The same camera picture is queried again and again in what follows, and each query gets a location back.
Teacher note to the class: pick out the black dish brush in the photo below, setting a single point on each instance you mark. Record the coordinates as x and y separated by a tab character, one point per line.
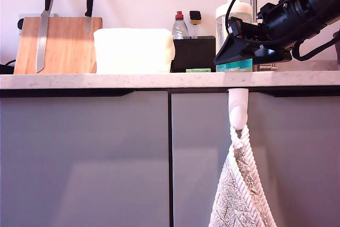
195	15

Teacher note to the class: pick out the wooden magnetic knife block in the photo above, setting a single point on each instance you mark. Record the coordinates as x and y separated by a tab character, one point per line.
69	51

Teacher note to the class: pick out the clear soap dispenser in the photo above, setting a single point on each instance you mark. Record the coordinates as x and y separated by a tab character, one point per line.
220	25

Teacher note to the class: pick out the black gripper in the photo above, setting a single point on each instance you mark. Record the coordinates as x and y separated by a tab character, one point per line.
279	19

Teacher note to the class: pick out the grey cabinet door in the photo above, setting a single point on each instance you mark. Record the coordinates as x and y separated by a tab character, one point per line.
79	158
305	158

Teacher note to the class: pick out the black flat appliance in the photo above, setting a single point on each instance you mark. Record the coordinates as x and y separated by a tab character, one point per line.
6	69

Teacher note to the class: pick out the black sink caddy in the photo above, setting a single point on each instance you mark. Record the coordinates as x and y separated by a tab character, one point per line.
194	54

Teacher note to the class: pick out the white wall hook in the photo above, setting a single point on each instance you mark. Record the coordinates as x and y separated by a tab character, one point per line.
238	115

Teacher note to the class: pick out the green sponge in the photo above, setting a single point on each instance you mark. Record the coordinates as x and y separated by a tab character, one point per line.
197	70

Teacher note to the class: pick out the steel kitchen tap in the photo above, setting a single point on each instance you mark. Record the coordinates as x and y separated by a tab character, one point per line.
253	3

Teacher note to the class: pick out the white plastic container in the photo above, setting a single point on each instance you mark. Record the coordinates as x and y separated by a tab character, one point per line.
132	51

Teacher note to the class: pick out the red-capped dish soap bottle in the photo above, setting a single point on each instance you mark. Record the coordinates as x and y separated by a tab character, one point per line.
180	31

